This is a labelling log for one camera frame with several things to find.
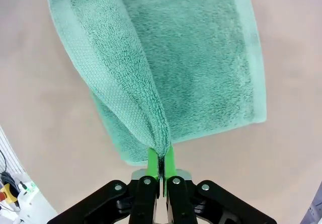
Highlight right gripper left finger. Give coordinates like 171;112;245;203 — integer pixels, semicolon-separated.
47;146;162;224

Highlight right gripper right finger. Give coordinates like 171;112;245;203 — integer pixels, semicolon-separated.
163;145;276;224

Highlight green terry towel with loop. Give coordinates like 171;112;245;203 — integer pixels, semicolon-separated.
44;0;267;166

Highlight white control box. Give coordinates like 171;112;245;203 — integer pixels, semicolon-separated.
14;173;58;224

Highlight yellow emergency stop box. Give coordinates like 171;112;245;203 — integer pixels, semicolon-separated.
0;183;18;206

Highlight grey aluminium frame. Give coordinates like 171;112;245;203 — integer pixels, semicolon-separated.
300;191;322;224

